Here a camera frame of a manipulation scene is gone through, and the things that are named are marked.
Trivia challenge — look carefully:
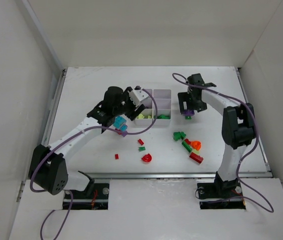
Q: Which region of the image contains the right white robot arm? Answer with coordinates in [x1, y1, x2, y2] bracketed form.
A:
[177, 73, 256, 200]

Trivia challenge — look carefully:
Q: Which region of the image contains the red round lego piece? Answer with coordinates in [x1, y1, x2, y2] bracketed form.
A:
[141, 153, 153, 164]

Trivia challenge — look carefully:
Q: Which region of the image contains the red brick under cyan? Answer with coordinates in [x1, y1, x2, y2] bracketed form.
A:
[115, 128, 122, 135]

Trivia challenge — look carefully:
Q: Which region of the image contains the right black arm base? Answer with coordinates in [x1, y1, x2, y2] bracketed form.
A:
[195, 181, 246, 210]

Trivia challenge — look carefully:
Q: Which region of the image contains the long green lego brick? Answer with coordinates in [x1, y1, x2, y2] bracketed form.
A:
[181, 141, 193, 153]

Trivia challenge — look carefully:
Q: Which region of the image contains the white divided sorting container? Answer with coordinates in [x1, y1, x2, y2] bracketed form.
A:
[134, 89, 172, 127]

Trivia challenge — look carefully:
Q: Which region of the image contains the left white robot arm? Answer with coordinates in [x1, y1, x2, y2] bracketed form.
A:
[28, 86, 150, 195]

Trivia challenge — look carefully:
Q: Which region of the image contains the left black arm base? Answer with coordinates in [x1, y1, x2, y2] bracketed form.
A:
[62, 171, 110, 211]

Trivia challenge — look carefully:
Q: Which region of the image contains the large red lego brick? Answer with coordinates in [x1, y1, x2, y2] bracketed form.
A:
[189, 152, 204, 164]

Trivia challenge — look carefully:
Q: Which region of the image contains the cyan lego block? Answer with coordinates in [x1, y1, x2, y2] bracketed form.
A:
[113, 116, 128, 132]

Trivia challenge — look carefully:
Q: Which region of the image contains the lime green lego brick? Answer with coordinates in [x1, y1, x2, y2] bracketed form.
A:
[137, 114, 145, 119]

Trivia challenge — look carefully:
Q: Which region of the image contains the metal rail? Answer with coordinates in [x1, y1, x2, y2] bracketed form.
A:
[32, 67, 272, 181]

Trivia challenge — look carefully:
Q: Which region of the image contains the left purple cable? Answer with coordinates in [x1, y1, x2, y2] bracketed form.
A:
[29, 87, 158, 240]

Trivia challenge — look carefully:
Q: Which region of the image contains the purple lego plate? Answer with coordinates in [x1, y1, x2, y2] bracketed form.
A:
[182, 109, 195, 120]

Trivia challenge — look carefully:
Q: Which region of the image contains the orange lego piece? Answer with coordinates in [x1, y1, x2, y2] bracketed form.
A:
[190, 140, 202, 151]

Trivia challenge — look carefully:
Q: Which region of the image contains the small green lego piece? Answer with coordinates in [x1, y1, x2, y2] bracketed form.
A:
[138, 146, 146, 152]

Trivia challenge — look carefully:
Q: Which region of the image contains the small purple lego brick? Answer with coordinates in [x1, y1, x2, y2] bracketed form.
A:
[120, 131, 128, 138]

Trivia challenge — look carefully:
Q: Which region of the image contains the green lego cluster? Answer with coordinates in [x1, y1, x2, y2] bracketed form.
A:
[173, 131, 187, 141]

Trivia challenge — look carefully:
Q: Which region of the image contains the small red lego brick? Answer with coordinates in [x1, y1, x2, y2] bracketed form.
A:
[137, 139, 145, 146]

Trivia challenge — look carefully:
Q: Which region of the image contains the pale lime lego brick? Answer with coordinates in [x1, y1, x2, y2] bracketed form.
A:
[191, 149, 200, 156]

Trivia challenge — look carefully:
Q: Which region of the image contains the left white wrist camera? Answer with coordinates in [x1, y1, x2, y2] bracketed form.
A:
[128, 86, 149, 107]

